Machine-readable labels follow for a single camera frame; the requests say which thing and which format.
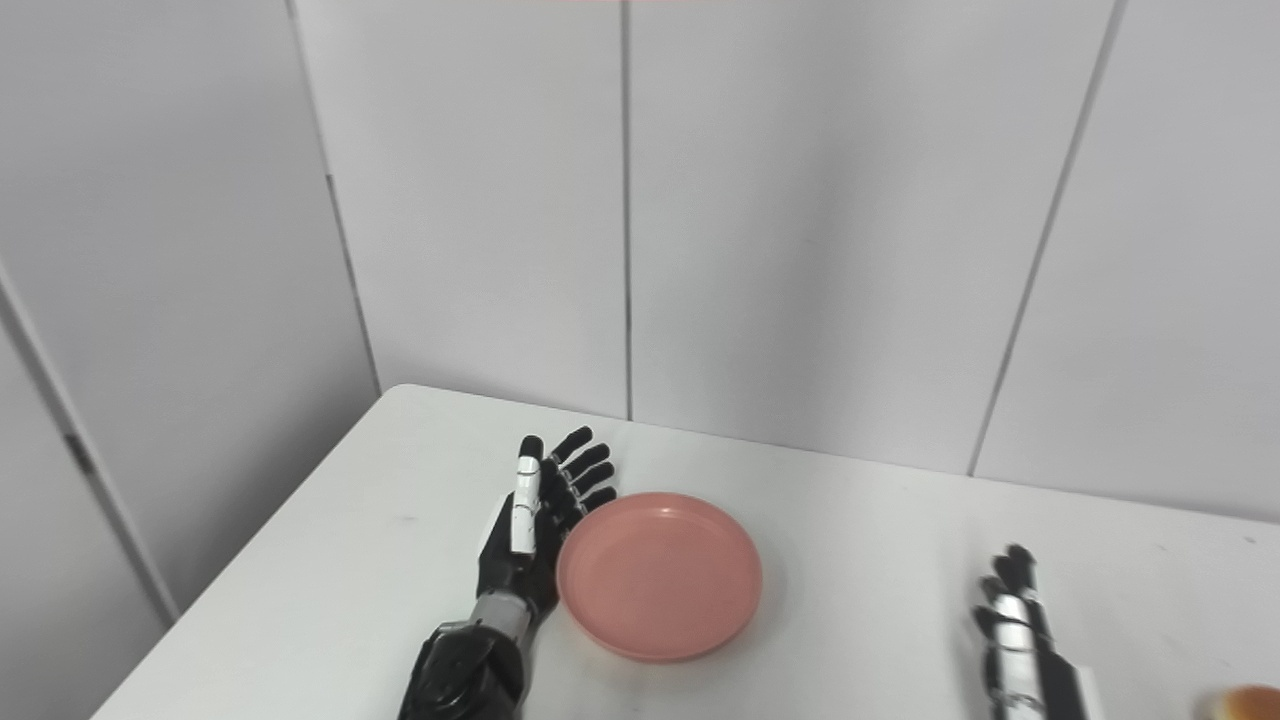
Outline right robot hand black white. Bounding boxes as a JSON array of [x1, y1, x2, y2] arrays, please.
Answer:
[[972, 544, 1101, 720]]

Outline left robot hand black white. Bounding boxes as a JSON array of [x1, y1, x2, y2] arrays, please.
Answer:
[[475, 426, 619, 613]]

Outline pink plate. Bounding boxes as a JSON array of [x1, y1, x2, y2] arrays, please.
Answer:
[[556, 491, 764, 664]]

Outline toy hamburger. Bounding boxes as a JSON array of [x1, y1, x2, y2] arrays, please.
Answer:
[[1200, 685, 1280, 720]]

